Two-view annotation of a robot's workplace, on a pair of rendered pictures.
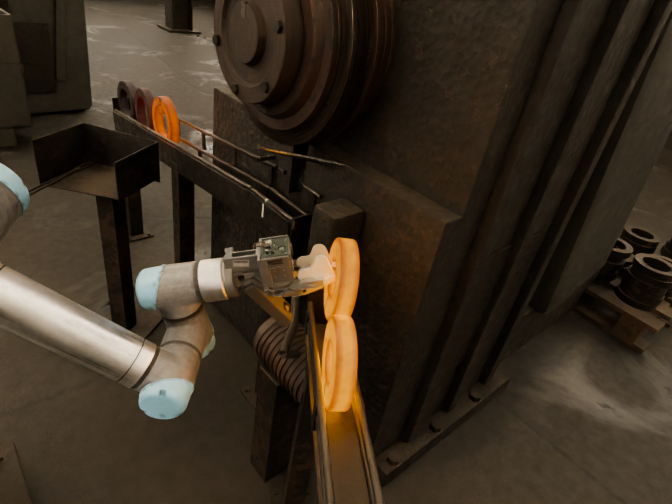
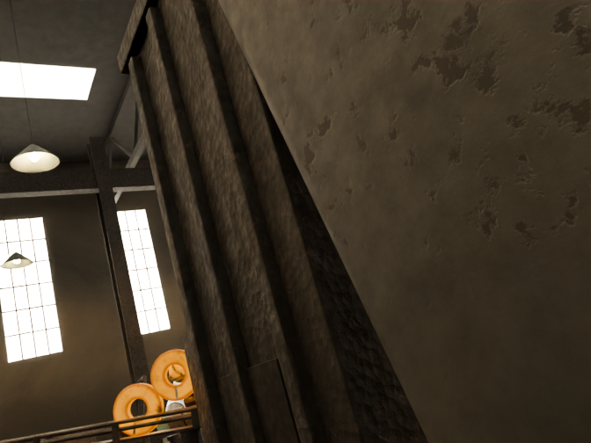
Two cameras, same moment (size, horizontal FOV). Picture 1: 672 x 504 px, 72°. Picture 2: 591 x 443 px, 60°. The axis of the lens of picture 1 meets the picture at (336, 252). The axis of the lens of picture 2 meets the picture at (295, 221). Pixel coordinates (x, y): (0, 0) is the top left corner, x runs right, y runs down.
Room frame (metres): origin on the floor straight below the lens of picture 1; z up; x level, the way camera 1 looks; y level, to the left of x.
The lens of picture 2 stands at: (1.49, -1.53, 0.70)
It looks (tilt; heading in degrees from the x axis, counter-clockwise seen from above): 15 degrees up; 101
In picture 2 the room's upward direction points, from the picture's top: 17 degrees counter-clockwise
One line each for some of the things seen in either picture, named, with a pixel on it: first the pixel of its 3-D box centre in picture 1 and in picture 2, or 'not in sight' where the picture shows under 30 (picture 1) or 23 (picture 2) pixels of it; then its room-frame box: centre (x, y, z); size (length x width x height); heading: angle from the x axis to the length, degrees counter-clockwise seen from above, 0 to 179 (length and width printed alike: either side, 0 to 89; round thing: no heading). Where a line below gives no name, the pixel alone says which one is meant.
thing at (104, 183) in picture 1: (110, 244); not in sight; (1.25, 0.75, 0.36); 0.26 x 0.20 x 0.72; 81
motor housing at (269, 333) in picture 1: (288, 414); not in sight; (0.78, 0.04, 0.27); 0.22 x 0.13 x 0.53; 46
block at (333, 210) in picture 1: (333, 249); not in sight; (0.96, 0.01, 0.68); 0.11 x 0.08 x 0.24; 136
